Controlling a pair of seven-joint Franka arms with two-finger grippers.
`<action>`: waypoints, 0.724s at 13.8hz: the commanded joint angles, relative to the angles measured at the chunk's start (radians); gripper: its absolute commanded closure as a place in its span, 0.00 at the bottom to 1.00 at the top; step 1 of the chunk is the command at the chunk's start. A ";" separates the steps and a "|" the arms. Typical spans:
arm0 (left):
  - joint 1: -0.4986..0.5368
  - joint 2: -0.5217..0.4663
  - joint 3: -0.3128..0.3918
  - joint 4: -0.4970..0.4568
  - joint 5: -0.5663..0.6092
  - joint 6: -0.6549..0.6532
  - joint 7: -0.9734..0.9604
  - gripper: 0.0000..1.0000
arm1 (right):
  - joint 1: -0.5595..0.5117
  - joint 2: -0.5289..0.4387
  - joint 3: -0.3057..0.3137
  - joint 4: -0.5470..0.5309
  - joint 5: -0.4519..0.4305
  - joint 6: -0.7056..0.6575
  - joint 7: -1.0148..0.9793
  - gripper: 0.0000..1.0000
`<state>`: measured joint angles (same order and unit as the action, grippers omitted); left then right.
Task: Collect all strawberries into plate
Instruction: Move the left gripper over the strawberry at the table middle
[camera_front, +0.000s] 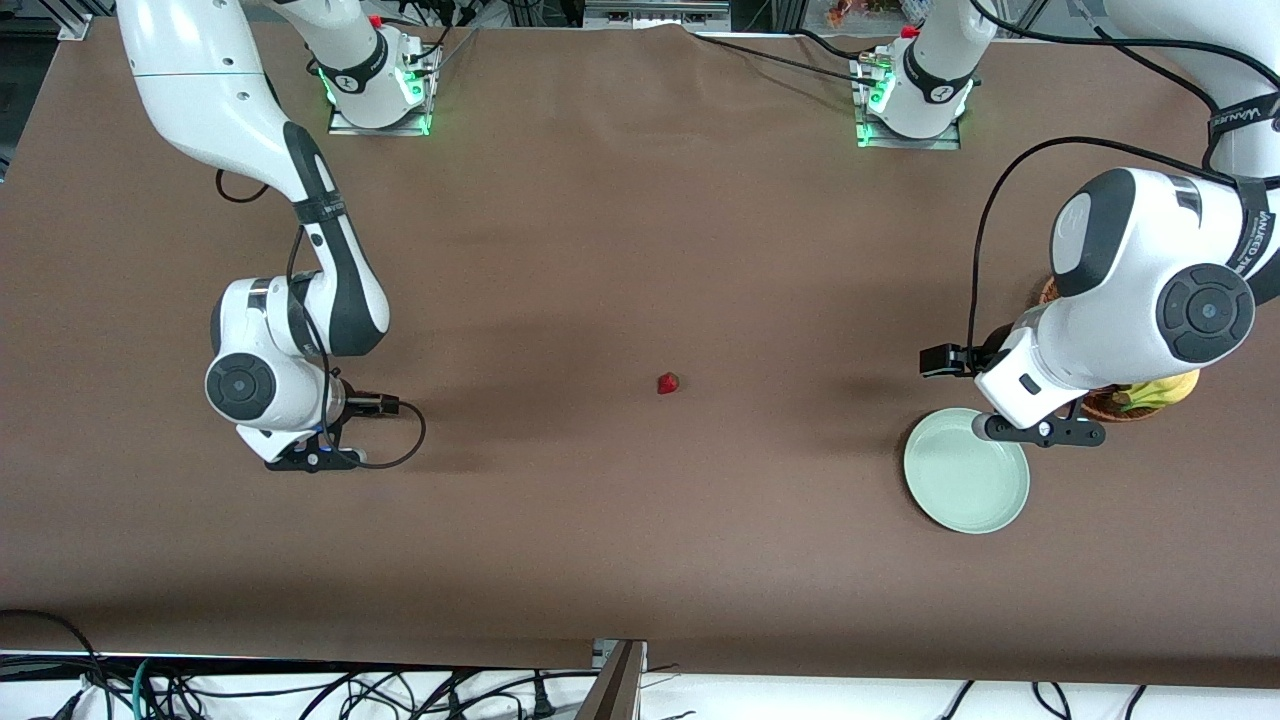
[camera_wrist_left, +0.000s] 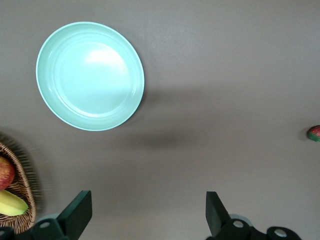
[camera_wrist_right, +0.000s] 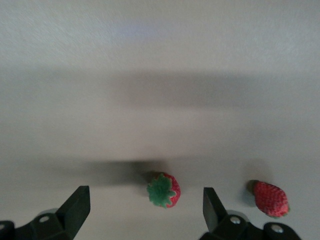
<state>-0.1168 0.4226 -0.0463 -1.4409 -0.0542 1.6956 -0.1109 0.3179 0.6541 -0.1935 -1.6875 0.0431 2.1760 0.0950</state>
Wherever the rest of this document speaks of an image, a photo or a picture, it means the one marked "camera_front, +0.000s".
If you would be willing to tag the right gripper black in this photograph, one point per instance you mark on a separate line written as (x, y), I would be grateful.
(347, 390)

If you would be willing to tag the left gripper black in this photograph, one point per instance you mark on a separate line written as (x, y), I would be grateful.
(968, 360)

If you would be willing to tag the red strawberry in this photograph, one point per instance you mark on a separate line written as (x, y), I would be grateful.
(668, 383)

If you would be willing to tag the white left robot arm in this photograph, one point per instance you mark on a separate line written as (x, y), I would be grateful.
(1130, 280)

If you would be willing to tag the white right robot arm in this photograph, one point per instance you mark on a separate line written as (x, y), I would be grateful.
(200, 80)

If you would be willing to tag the pale green round plate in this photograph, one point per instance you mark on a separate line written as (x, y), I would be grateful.
(960, 480)

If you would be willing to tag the brown wicker basket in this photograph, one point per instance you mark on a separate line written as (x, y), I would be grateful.
(1100, 408)

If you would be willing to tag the yellow banana bunch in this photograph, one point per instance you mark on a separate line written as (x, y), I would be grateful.
(1165, 392)

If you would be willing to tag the brown table cloth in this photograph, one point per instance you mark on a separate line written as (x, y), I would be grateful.
(640, 300)

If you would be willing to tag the orange red background object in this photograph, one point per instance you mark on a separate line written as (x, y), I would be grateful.
(845, 12)

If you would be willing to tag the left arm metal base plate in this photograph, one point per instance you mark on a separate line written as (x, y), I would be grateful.
(870, 140)

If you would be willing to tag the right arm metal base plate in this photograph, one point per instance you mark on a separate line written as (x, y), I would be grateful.
(345, 128)

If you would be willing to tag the silver metal bracket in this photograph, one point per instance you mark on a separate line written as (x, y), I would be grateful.
(600, 652)

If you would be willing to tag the dark angled frame beam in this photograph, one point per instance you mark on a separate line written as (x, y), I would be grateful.
(610, 690)

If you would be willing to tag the grey metal frame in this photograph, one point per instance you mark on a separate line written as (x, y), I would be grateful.
(650, 12)

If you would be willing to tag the small aluminium corner bracket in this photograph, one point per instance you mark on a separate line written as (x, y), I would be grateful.
(75, 28)

